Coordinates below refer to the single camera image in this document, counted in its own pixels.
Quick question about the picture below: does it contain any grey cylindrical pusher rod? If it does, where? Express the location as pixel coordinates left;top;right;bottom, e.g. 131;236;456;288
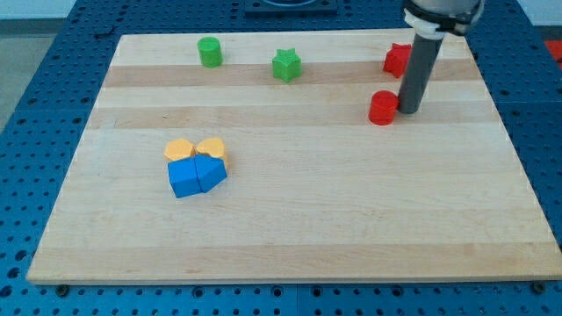
398;34;443;114

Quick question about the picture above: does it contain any red cylinder block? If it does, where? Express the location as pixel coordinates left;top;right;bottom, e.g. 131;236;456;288
368;90;399;126

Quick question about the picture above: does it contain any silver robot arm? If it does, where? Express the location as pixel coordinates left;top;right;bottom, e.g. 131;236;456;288
398;0;485;114

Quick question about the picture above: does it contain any red star block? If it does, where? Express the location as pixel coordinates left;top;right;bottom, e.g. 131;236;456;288
383;43;412;78

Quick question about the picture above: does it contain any green star block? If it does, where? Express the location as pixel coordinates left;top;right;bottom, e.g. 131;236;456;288
272;48;302;83

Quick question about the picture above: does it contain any wooden board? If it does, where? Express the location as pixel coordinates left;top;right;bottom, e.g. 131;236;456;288
27;29;561;285

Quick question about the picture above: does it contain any green cylinder block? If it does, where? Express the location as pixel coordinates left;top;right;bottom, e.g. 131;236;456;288
197;37;223;68

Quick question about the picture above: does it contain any yellow heart block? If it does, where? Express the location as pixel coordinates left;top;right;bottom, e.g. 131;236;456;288
195;138;229;169

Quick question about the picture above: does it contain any blue pentagon block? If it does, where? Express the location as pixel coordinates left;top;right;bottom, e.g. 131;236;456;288
194;154;227;192

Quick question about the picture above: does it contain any yellow pentagon block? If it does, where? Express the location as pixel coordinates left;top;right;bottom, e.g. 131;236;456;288
163;138;196;162

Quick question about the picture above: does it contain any blue cube block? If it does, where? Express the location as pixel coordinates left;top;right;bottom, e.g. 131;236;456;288
168;158;202;198

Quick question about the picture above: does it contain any dark blue mount plate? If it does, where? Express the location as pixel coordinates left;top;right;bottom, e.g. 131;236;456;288
243;0;338;16

